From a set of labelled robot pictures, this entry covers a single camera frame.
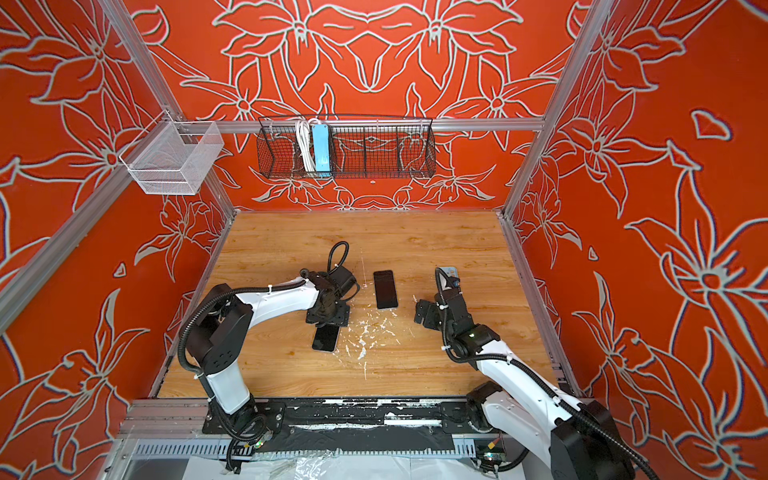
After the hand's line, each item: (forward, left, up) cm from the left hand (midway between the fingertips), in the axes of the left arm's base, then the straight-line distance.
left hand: (336, 318), depth 90 cm
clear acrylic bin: (+37, +54, +31) cm, 73 cm away
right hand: (+2, -27, +8) cm, 28 cm away
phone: (+11, -15, -1) cm, 18 cm away
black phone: (-6, +3, -1) cm, 7 cm away
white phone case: (+20, -37, 0) cm, 42 cm away
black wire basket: (+47, -5, +31) cm, 56 cm away
